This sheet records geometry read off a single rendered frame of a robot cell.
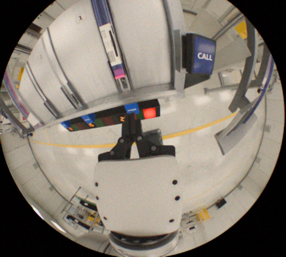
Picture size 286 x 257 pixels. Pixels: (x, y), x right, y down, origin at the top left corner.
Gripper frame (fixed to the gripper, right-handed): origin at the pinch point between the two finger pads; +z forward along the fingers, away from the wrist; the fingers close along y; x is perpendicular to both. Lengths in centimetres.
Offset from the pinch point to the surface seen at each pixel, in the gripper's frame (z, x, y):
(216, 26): 59, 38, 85
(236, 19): 32, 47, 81
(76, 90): 5.3, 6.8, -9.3
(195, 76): 6.4, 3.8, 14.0
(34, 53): 5.3, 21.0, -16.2
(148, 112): 6.2, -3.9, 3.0
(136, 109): 4.1, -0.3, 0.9
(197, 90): 61, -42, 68
